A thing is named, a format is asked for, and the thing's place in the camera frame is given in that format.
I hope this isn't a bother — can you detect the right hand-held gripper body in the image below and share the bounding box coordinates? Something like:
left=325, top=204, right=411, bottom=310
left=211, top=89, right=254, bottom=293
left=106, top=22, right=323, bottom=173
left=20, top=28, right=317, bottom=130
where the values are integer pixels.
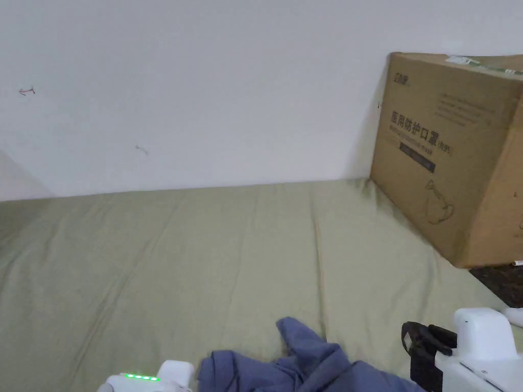
left=434, top=308, right=523, bottom=392

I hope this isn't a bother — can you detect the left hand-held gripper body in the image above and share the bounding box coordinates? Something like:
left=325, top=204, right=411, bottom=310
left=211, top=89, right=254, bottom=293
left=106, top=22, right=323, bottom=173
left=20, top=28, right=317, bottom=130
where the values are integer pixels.
left=96, top=359, right=197, bottom=392

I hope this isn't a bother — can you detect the blue garment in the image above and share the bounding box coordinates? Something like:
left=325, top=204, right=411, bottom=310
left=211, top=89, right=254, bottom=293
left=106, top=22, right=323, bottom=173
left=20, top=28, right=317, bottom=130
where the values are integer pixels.
left=198, top=316, right=414, bottom=392

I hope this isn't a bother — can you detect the bed with pale green sheet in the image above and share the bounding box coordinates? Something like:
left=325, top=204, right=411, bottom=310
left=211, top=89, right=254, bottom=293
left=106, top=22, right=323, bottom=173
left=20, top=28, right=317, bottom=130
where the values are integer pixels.
left=0, top=177, right=523, bottom=392

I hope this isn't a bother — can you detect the brown cardboard carton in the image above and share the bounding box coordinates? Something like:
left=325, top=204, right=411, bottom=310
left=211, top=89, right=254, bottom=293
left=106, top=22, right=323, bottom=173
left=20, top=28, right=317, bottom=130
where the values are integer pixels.
left=369, top=51, right=523, bottom=270

